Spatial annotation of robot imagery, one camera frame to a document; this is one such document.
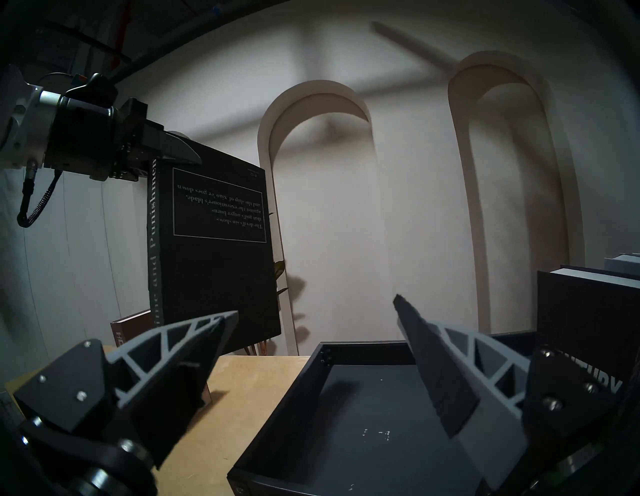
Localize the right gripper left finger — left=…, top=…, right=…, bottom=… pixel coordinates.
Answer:
left=106, top=310, right=241, bottom=471

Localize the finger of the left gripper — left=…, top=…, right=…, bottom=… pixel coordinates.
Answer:
left=146, top=131, right=203, bottom=167

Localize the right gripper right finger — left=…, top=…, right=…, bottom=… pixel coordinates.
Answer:
left=393, top=294, right=532, bottom=488

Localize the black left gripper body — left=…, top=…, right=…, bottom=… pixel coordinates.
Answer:
left=44, top=72, right=167, bottom=182

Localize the black Crime and Punishment book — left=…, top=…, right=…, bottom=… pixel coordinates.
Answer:
left=146, top=137, right=282, bottom=353

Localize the black Century book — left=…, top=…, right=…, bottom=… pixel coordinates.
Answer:
left=536, top=265, right=640, bottom=401

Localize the grey ianra book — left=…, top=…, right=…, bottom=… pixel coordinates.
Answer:
left=604, top=253, right=640, bottom=277

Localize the black metal shelf cart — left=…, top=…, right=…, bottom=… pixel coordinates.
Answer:
left=227, top=330, right=551, bottom=496

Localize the light wooden table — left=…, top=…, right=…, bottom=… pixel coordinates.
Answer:
left=5, top=345, right=311, bottom=496

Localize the tall green leafy plant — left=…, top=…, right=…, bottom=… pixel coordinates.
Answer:
left=245, top=260, right=292, bottom=357

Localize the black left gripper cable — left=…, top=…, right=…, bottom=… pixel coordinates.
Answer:
left=16, top=167, right=63, bottom=229

